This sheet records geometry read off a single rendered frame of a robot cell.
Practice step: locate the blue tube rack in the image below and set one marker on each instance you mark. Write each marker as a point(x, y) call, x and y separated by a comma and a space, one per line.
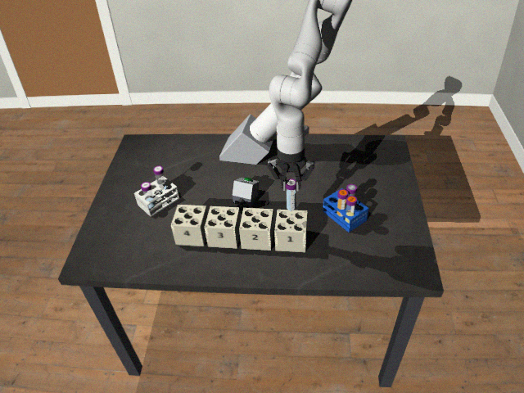
point(330, 209)

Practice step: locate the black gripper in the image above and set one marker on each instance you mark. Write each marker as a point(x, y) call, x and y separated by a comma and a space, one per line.
point(294, 162)

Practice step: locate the white tube rack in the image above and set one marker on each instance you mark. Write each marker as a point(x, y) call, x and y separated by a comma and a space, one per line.
point(162, 198)

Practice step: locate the beige block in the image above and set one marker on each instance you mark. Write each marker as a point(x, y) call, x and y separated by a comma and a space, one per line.
point(189, 231)
point(222, 227)
point(290, 230)
point(256, 229)

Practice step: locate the purple-capped test tube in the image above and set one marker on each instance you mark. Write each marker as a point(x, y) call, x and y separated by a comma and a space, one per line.
point(352, 189)

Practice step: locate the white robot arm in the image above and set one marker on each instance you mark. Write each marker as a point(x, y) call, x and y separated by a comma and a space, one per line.
point(290, 94)

